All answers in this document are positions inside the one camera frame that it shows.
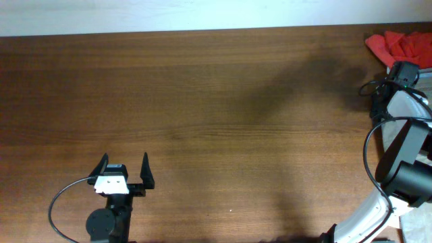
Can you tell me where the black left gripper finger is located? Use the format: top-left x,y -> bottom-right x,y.
87,153 -> 109,185
140,153 -> 155,189

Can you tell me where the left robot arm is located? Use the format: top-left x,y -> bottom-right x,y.
86,153 -> 155,243

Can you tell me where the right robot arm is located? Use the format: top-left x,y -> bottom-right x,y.
318,115 -> 431,243

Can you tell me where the red cloth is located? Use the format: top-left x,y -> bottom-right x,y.
365,31 -> 431,69

